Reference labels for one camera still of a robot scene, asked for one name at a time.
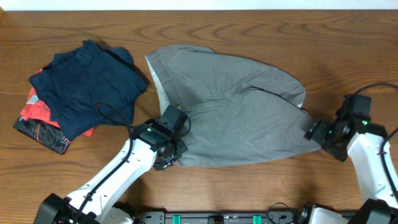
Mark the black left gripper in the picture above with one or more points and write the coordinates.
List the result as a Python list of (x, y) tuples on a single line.
[(173, 154)]

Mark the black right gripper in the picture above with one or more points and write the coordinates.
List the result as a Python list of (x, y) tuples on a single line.
[(316, 132)]

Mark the grey shorts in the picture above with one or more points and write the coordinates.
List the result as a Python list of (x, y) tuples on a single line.
[(241, 111)]

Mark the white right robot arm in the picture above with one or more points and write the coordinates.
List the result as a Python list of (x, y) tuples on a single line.
[(366, 145)]

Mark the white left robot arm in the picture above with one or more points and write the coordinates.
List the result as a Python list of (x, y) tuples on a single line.
[(152, 145)]

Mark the navy blue folded garment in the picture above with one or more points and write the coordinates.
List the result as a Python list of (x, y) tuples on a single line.
[(88, 87)]

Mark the black patterned folded garment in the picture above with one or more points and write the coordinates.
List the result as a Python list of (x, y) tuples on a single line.
[(44, 133)]

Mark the red folded garment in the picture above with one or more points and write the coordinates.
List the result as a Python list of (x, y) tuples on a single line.
[(36, 115)]

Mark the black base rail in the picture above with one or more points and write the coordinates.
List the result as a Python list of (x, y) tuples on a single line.
[(217, 217)]

